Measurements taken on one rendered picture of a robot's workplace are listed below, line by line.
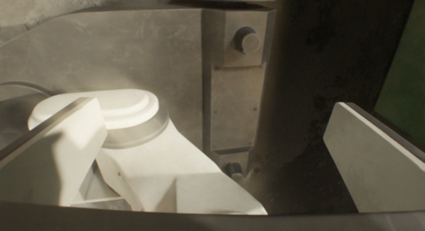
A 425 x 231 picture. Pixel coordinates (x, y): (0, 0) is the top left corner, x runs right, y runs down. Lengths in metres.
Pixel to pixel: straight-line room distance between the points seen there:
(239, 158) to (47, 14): 0.62
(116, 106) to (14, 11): 0.44
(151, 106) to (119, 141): 0.08
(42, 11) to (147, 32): 0.32
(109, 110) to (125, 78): 0.15
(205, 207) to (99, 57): 0.37
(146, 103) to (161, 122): 0.04
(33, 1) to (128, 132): 0.46
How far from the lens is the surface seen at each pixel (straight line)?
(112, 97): 0.39
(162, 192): 0.28
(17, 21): 0.73
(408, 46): 1.00
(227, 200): 0.23
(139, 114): 0.35
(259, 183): 1.08
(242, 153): 0.59
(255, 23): 0.44
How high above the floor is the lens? 0.61
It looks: 57 degrees down
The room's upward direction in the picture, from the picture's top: 161 degrees clockwise
